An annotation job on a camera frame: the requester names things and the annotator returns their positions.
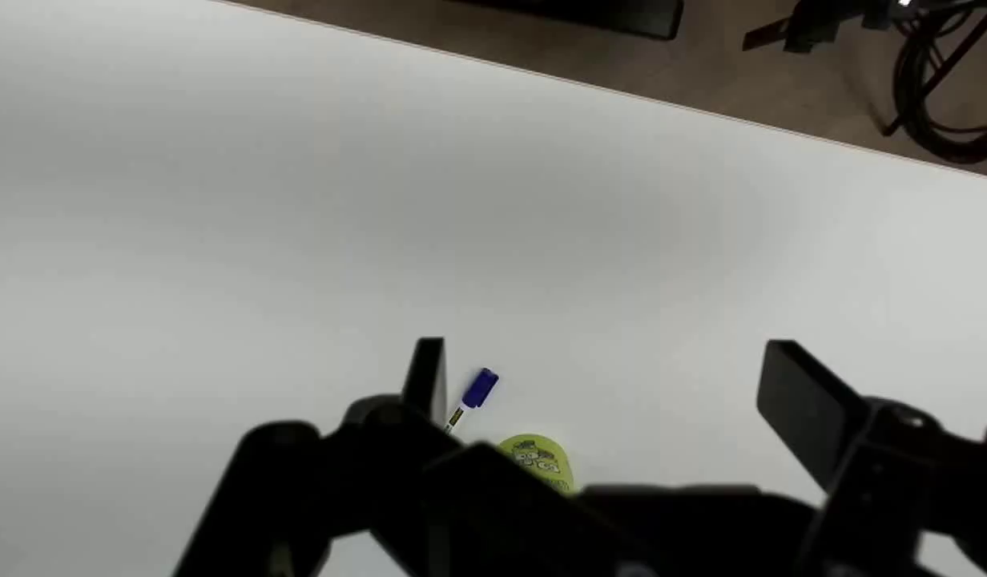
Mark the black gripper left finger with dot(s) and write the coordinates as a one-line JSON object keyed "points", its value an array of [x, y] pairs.
{"points": [[302, 492]]}

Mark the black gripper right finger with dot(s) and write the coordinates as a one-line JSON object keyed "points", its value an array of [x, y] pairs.
{"points": [[834, 427]]}

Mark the white marker with blue cap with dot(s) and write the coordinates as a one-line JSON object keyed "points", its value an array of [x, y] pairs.
{"points": [[478, 389]]}

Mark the yellow-green cartoon sticker disc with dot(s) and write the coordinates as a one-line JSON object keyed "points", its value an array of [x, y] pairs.
{"points": [[533, 455]]}

